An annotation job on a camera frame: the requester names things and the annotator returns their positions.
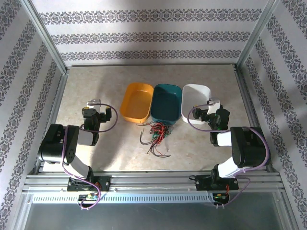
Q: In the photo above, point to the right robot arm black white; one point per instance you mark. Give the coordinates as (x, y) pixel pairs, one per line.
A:
(249, 148)

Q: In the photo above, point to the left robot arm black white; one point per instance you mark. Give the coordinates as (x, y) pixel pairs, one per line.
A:
(55, 143)

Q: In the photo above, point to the white plastic bin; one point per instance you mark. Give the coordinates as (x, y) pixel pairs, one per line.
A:
(194, 100)

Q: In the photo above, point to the yellow plastic bin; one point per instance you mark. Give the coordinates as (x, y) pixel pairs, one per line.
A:
(136, 103)

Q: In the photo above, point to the teal plastic bin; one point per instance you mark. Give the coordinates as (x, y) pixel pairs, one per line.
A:
(165, 105)

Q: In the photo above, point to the grey metal sheet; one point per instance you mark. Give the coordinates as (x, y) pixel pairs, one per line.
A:
(148, 218)

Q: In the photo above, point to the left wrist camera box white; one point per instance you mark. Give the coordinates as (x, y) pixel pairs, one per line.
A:
(93, 102)

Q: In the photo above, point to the aluminium right side rail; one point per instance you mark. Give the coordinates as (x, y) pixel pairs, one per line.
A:
(249, 103)

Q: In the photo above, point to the aluminium left side rail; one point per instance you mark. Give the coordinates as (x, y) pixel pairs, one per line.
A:
(56, 100)

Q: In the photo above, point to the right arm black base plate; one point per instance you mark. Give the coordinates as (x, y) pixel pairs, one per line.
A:
(201, 183)

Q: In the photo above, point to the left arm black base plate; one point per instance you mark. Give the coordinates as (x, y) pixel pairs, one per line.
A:
(105, 183)

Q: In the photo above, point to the aluminium front frame rail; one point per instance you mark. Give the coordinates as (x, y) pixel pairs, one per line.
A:
(148, 182)

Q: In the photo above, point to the aluminium left frame post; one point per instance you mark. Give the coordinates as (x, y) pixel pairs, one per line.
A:
(45, 38)

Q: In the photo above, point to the aluminium frame post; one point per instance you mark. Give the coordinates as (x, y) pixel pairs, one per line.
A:
(45, 38)
(256, 33)

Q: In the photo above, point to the aluminium right frame post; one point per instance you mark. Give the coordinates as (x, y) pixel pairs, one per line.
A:
(256, 33)

